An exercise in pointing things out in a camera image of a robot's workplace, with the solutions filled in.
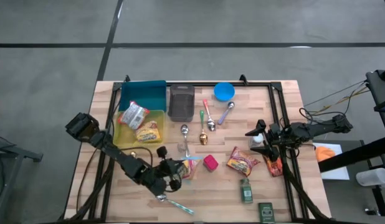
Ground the purple-handled silver spoon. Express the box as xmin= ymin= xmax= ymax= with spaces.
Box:
xmin=217 ymin=101 xmax=235 ymax=126

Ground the yellow blue-edged ramen packet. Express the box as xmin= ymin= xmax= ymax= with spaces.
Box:
xmin=179 ymin=156 xmax=202 ymax=182

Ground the green-lidded spice jar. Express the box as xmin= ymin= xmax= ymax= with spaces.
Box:
xmin=239 ymin=177 xmax=254 ymax=205

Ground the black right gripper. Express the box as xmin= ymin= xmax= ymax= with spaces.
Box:
xmin=244 ymin=119 xmax=295 ymax=162

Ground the orange-handled silver spoon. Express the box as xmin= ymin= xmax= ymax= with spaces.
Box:
xmin=202 ymin=99 xmax=217 ymax=132

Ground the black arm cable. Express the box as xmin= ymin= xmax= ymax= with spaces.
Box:
xmin=299 ymin=107 xmax=346 ymax=125
xmin=117 ymin=146 xmax=154 ymax=169

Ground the green-handled gold spoon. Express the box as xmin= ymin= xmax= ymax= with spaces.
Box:
xmin=198 ymin=110 xmax=209 ymax=146

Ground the blue plastic bin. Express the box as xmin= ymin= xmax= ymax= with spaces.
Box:
xmin=118 ymin=80 xmax=168 ymax=113

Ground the blue bowl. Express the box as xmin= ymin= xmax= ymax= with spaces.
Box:
xmin=213 ymin=82 xmax=236 ymax=103

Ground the black equipment cart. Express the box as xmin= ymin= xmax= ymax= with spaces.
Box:
xmin=365 ymin=67 xmax=385 ymax=138

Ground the dark green tin box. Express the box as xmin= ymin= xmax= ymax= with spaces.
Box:
xmin=258 ymin=202 xmax=276 ymax=224

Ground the teal-white striped-handle spoon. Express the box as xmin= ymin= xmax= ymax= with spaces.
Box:
xmin=155 ymin=193 xmax=196 ymax=216

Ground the black aluminium table frame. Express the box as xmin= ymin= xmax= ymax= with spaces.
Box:
xmin=86 ymin=81 xmax=333 ymax=222

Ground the red and white ramen packet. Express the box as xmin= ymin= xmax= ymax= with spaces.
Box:
xmin=118 ymin=101 xmax=151 ymax=131

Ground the yellow plastic bin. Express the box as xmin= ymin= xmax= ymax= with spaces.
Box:
xmin=112 ymin=109 xmax=166 ymax=148

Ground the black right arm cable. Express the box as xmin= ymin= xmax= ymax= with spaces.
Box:
xmin=299 ymin=107 xmax=346 ymax=125

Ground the grey plastic bin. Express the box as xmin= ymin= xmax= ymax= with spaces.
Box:
xmin=167 ymin=84 xmax=196 ymax=123

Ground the orange-red seasoning packet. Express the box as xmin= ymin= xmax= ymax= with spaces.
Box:
xmin=262 ymin=154 xmax=283 ymax=177

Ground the white-lidded seasoning jar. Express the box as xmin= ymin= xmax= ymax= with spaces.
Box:
xmin=250 ymin=133 xmax=265 ymax=149

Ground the orange object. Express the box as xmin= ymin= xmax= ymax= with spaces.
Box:
xmin=315 ymin=146 xmax=336 ymax=162

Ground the red cube box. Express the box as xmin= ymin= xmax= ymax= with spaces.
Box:
xmin=203 ymin=154 xmax=219 ymax=172

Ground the all-silver spoon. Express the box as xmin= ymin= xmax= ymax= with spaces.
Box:
xmin=179 ymin=124 xmax=192 ymax=159

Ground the grey metal stand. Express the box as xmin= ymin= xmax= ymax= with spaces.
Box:
xmin=0 ymin=133 xmax=44 ymax=218

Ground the white paper sheet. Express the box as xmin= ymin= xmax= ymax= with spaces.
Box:
xmin=312 ymin=142 xmax=351 ymax=181

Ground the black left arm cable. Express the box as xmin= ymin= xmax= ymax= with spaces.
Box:
xmin=117 ymin=146 xmax=154 ymax=169

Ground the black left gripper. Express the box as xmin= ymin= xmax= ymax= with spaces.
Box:
xmin=147 ymin=146 xmax=184 ymax=195

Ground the red and yellow ramen packet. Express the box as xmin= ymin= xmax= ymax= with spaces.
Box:
xmin=226 ymin=146 xmax=261 ymax=177

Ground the plain yellow ramen packet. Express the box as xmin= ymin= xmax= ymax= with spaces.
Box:
xmin=135 ymin=120 xmax=161 ymax=144

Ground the black diagonal beam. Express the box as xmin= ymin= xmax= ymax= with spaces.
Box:
xmin=318 ymin=136 xmax=385 ymax=174

